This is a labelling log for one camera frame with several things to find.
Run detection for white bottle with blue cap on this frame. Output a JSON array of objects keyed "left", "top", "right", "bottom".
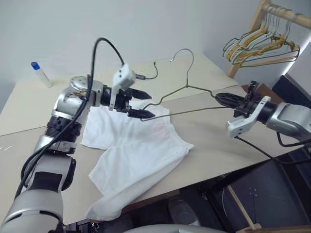
[{"left": 30, "top": 61, "right": 53, "bottom": 88}]

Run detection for bunch of wire hangers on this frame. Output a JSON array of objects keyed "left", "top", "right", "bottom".
[{"left": 225, "top": 14, "right": 296, "bottom": 64}]

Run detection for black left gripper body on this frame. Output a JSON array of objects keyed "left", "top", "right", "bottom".
[{"left": 113, "top": 87, "right": 134, "bottom": 114}]

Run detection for white shorts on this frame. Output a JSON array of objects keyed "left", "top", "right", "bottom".
[{"left": 81, "top": 104, "right": 195, "bottom": 222}]

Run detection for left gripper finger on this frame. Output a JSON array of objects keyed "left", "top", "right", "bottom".
[
  {"left": 130, "top": 88, "right": 153, "bottom": 100},
  {"left": 127, "top": 108, "right": 156, "bottom": 120}
]

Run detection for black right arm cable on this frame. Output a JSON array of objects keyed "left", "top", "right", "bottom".
[{"left": 234, "top": 131, "right": 311, "bottom": 166}]

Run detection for wooden clothes rack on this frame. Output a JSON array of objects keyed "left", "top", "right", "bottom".
[{"left": 226, "top": 0, "right": 311, "bottom": 79}]

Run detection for dark olive wire hanger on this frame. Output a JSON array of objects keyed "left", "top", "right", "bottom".
[{"left": 232, "top": 36, "right": 301, "bottom": 68}]

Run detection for grey wire hanger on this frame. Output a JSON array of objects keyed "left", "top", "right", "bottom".
[{"left": 279, "top": 12, "right": 302, "bottom": 53}]

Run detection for thin cable with plug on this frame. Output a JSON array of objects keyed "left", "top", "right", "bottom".
[{"left": 134, "top": 61, "right": 159, "bottom": 81}]

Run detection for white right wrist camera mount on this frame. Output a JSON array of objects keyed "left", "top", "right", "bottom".
[{"left": 225, "top": 95, "right": 272, "bottom": 139}]

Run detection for yellow wire hanger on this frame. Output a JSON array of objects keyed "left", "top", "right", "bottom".
[{"left": 223, "top": 11, "right": 286, "bottom": 59}]

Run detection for white wire hanger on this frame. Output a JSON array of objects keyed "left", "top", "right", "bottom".
[{"left": 227, "top": 12, "right": 280, "bottom": 61}]

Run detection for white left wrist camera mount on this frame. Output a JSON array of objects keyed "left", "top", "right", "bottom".
[{"left": 108, "top": 62, "right": 136, "bottom": 112}]

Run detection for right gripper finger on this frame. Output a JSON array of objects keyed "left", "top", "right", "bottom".
[
  {"left": 215, "top": 92, "right": 246, "bottom": 102},
  {"left": 218, "top": 98, "right": 244, "bottom": 108}
]

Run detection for dark cabinet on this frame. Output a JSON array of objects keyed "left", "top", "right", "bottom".
[{"left": 271, "top": 74, "right": 311, "bottom": 105}]

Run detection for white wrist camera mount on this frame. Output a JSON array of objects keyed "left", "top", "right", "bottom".
[
  {"left": 108, "top": 62, "right": 136, "bottom": 112},
  {"left": 225, "top": 95, "right": 272, "bottom": 139}
]

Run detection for wooden stick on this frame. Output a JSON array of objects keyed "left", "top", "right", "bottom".
[{"left": 227, "top": 185, "right": 263, "bottom": 231}]

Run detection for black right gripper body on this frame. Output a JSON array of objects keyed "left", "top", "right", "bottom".
[{"left": 233, "top": 81, "right": 259, "bottom": 119}]

